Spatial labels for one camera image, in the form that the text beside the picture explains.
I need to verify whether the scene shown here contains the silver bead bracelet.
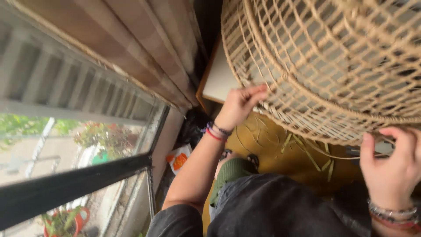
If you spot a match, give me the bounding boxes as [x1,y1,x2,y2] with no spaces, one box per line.
[367,199,421,220]

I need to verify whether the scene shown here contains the red plant pot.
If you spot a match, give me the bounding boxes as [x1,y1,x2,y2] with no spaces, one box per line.
[43,206,91,237]

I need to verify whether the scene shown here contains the purple bead bracelet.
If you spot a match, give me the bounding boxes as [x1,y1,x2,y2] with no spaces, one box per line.
[201,122,229,138]

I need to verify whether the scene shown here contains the dark bead bracelet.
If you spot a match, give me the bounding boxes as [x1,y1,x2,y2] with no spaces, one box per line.
[212,122,232,136]

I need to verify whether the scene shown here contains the white wood-edged table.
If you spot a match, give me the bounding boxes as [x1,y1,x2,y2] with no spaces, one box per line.
[196,34,245,113]

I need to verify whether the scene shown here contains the beige checked curtain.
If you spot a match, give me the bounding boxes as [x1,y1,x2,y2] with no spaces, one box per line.
[7,0,208,111]

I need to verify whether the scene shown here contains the person's right hand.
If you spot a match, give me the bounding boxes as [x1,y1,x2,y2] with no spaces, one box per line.
[359,127,421,211]

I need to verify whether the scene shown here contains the black window frame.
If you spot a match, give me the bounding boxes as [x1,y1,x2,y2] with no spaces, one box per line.
[0,105,171,232]

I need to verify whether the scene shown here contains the thin red cord bracelet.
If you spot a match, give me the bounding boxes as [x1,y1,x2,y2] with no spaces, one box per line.
[205,128,227,143]

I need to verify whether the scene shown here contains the loose rattan strand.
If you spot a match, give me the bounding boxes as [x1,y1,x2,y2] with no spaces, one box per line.
[305,140,393,161]

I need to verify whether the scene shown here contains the large woven rattan basket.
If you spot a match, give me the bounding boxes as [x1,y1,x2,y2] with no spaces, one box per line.
[220,0,421,147]

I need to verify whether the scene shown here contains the grey slatted window shutter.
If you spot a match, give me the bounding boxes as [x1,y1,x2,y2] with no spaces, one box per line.
[0,10,169,126]

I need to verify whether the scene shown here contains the thick red bracelet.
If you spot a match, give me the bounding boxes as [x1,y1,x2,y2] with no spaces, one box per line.
[370,212,421,232]

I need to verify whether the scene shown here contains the person's left hand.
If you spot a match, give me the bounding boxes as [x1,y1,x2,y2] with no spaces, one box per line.
[214,84,269,133]

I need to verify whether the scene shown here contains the black plastic bag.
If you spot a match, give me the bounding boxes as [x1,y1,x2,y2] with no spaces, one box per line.
[177,108,212,149]

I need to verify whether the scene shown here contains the green ribbed trousers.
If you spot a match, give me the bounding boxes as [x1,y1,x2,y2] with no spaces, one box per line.
[209,158,259,207]

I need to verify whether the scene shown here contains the orange and white packet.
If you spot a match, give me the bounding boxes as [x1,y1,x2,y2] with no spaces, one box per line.
[165,144,193,176]

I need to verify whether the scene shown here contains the flowering balcony plants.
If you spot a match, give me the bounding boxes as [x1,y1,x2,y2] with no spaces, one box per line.
[74,121,134,157]

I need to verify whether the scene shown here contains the black shirt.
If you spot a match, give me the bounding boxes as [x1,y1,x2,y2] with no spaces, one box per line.
[146,173,374,237]

